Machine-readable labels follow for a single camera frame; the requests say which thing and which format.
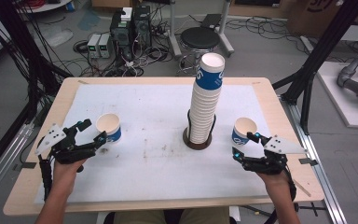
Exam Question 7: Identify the cardboard box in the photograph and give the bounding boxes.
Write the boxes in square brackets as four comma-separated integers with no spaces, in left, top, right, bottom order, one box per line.
[287,0,344,39]

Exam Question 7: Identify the blue and white paper cup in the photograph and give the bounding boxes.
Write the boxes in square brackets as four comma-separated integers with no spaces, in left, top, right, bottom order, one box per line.
[95,112,122,144]
[231,117,258,147]

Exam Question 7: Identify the white metal stand leg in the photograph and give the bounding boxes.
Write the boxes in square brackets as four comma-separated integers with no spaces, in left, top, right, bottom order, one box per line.
[217,0,235,59]
[167,0,183,59]

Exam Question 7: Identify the black computer tower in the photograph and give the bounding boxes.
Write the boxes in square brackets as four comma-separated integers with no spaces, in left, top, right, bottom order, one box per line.
[109,10,135,61]
[132,5,153,50]

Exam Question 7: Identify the person's right hand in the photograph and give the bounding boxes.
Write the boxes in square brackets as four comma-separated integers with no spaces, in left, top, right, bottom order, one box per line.
[255,169,291,194]

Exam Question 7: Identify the black tape strip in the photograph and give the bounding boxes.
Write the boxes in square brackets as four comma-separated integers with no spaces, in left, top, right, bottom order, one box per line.
[298,157,319,167]
[12,161,37,172]

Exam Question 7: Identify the tangle of floor cables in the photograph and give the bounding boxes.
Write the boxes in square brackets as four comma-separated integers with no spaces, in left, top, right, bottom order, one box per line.
[71,21,176,77]

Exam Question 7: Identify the stack of white paper cups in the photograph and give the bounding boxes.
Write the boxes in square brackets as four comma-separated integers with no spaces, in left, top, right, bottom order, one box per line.
[187,52,227,145]

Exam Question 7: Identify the black frame with cables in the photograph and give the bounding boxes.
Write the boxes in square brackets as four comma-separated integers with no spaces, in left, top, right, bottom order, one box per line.
[0,0,74,125]

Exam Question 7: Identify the dark round cup holder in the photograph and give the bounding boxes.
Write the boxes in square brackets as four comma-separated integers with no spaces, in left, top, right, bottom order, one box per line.
[182,113,217,151]

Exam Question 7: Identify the black cable chain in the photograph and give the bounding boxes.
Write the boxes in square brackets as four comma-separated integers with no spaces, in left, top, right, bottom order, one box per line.
[283,167,298,203]
[37,153,52,202]

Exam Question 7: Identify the dark flat device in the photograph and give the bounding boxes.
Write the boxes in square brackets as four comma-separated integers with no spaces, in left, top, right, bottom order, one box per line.
[200,13,222,30]

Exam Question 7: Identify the black round stool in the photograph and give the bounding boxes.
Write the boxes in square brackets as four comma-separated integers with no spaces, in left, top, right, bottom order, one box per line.
[177,26,222,76]

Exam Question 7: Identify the person's khaki trousers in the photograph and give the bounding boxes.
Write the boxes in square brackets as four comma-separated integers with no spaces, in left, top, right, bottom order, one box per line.
[111,206,231,224]

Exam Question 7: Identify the white table mat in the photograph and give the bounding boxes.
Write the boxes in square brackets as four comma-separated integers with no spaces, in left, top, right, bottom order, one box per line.
[34,83,274,204]

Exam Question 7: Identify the grey power supply box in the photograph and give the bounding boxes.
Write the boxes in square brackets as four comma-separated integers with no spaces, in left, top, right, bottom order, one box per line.
[98,33,114,59]
[87,34,102,59]

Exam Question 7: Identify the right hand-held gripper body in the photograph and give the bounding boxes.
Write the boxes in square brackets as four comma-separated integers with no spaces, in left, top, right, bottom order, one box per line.
[241,134,308,175]

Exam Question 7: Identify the black metal frame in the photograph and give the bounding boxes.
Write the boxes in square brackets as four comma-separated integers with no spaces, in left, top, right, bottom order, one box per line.
[272,0,358,135]

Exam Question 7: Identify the person's left hand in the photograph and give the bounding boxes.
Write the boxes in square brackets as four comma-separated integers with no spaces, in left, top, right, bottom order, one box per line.
[51,158,87,189]

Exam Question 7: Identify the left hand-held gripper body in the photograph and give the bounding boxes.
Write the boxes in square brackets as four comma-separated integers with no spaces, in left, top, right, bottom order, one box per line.
[34,123,97,165]

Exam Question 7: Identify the aluminium rail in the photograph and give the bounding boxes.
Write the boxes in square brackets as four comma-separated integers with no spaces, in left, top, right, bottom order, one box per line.
[281,95,349,224]
[0,122,35,209]

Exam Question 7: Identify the white platform board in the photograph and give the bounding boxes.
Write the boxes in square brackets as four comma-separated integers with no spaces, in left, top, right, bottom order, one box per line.
[316,61,358,129]

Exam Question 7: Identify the white round table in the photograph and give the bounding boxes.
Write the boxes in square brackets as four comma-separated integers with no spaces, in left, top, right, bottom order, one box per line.
[15,0,73,14]

